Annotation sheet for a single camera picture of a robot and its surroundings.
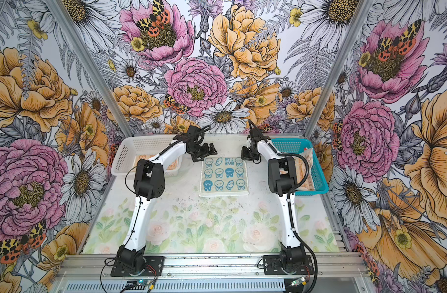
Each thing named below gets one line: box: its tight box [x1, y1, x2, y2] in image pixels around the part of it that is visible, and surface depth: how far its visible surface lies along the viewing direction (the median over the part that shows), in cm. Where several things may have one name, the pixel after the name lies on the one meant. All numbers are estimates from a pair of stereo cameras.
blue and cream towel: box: [198, 156, 250, 198], surface depth 104 cm
